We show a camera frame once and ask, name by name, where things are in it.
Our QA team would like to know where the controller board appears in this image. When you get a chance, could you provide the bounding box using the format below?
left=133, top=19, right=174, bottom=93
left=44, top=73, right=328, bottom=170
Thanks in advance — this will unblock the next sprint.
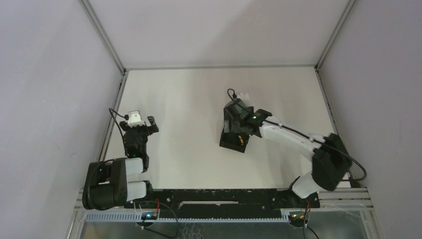
left=141, top=212, right=158, bottom=221
left=288, top=211, right=310, bottom=228

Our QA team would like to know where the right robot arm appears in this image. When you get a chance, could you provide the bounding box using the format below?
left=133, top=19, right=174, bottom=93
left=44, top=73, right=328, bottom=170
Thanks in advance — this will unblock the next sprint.
left=219, top=98, right=367, bottom=207

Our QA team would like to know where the black plastic bin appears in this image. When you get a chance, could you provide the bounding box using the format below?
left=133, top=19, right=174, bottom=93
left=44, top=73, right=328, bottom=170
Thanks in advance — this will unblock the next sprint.
left=219, top=108, right=254, bottom=153

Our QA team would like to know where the right controller board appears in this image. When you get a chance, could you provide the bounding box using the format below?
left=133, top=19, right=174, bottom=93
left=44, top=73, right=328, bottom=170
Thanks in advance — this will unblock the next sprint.
left=288, top=211, right=310, bottom=228

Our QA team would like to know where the aluminium frame rail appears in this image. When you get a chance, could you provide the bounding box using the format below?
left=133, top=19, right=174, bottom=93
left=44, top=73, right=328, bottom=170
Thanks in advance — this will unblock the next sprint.
left=97, top=72, right=128, bottom=162

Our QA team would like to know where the left black camera cable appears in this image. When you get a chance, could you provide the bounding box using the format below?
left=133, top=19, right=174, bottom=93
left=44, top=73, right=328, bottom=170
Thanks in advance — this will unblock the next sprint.
left=108, top=108, right=129, bottom=146

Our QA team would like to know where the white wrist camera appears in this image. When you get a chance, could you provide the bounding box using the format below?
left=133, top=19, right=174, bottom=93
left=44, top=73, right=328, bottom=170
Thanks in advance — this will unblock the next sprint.
left=236, top=92, right=250, bottom=105
left=127, top=111, right=145, bottom=127

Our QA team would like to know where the left controller board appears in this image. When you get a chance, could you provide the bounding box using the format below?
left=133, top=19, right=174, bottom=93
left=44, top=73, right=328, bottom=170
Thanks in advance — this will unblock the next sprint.
left=141, top=212, right=158, bottom=221

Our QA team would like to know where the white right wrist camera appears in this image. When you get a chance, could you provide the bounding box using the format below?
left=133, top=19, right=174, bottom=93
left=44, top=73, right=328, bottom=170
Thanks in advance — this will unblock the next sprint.
left=236, top=92, right=250, bottom=105

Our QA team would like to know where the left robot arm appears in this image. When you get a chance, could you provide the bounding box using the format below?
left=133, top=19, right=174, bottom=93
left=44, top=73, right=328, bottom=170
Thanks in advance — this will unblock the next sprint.
left=82, top=114, right=159, bottom=211

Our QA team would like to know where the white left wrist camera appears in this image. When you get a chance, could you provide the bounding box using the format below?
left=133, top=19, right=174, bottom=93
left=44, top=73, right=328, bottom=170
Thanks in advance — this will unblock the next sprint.
left=127, top=111, right=145, bottom=127

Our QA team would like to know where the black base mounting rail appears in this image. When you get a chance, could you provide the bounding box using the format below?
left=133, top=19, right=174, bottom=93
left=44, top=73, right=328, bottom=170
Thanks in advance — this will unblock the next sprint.
left=124, top=188, right=320, bottom=220

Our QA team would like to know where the yellow black screwdriver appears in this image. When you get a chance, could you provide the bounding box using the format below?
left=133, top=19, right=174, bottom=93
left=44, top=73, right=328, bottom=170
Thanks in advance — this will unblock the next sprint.
left=238, top=134, right=247, bottom=146

